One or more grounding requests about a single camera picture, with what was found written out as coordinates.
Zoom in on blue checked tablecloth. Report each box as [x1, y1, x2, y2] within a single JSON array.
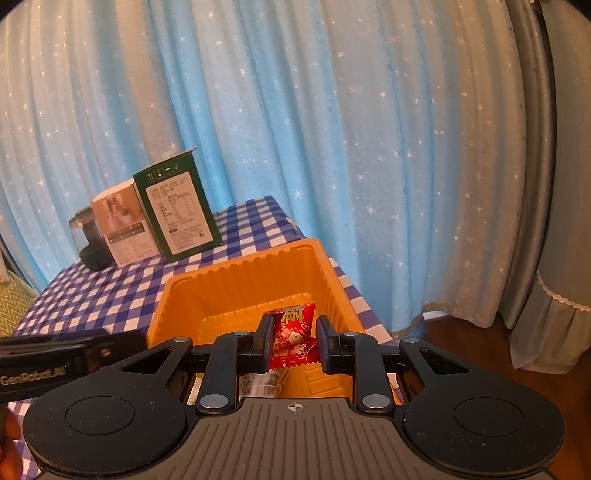
[[6, 196, 394, 480]]

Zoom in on red printed snack packet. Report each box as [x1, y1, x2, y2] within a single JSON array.
[[268, 302, 320, 371]]

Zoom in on green zigzag pillow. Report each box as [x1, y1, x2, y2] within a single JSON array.
[[0, 272, 41, 339]]

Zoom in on orange plastic tray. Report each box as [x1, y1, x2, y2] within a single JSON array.
[[147, 237, 407, 403]]

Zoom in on white product box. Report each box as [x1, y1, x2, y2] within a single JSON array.
[[90, 181, 161, 269]]

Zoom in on grey lace-trimmed curtain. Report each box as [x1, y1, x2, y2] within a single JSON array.
[[508, 265, 591, 371]]

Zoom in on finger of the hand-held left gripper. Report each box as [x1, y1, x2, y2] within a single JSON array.
[[83, 329, 145, 376]]

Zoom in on person's left hand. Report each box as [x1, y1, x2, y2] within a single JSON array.
[[0, 408, 25, 480]]

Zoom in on blue star curtain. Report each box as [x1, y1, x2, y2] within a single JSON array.
[[0, 0, 529, 334]]

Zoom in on green carton box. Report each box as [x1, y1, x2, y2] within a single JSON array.
[[132, 148, 225, 264]]

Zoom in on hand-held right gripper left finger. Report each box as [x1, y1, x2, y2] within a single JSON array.
[[110, 314, 278, 415]]

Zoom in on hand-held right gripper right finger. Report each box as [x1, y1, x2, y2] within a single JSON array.
[[316, 315, 472, 414]]

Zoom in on clear packet of dark seeds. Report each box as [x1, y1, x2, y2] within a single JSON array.
[[238, 370, 288, 398]]

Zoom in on dark round humidifier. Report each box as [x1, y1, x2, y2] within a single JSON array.
[[69, 208, 115, 271]]

